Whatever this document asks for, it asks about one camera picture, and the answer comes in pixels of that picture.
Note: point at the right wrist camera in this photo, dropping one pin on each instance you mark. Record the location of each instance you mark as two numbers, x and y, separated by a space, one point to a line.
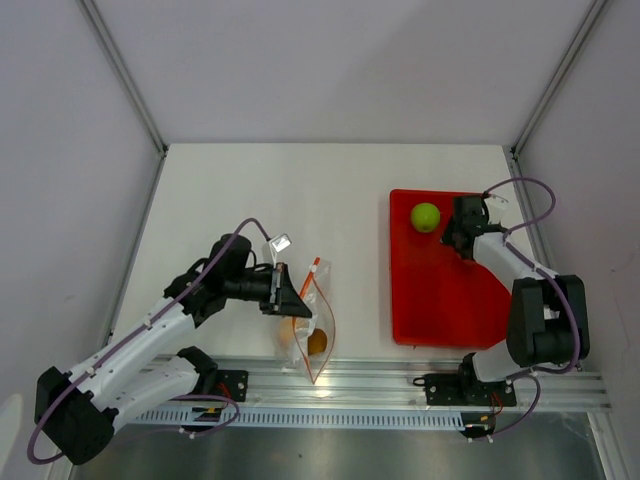
496 207

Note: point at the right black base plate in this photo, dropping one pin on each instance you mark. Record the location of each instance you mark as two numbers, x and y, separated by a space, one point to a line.
452 389

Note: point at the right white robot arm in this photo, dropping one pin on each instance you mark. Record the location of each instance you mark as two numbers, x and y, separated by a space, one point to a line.
547 325

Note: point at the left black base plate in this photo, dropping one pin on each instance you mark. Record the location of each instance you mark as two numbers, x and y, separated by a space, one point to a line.
232 384

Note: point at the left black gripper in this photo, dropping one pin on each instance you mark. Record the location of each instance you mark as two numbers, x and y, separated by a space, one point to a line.
282 298

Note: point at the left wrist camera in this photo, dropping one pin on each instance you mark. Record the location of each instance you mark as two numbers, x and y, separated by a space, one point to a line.
275 246

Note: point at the left frame post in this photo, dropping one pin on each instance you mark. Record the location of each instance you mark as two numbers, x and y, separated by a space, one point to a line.
118 65

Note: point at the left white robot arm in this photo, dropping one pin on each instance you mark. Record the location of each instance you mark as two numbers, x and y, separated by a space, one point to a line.
81 409

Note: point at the slotted cable duct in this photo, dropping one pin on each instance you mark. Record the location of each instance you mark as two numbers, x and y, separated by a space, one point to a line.
413 419

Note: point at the right frame post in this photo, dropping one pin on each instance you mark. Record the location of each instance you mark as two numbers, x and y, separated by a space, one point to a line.
568 59

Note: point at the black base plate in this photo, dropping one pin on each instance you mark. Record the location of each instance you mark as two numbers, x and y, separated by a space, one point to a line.
452 389
232 384

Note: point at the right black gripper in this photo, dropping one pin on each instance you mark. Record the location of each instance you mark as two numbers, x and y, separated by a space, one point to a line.
446 238

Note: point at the green apple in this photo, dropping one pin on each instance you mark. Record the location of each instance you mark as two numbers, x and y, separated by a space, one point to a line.
425 217

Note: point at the aluminium mounting rail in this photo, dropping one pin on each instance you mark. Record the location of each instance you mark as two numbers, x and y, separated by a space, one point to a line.
388 384

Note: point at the red plastic tray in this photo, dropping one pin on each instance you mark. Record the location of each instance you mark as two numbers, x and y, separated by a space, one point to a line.
437 298

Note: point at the clear zip top bag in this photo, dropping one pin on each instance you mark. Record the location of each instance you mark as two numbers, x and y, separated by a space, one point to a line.
315 292

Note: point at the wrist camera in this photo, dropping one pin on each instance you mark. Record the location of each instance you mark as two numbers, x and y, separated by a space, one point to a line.
496 207
275 246

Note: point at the frame post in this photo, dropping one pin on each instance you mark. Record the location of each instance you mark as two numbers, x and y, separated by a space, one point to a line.
118 65
568 59

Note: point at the small brown yellow fruit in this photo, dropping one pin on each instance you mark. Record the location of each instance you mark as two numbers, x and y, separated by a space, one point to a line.
317 342

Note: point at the yellow orange mango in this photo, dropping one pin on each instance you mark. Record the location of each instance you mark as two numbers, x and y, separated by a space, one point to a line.
286 333

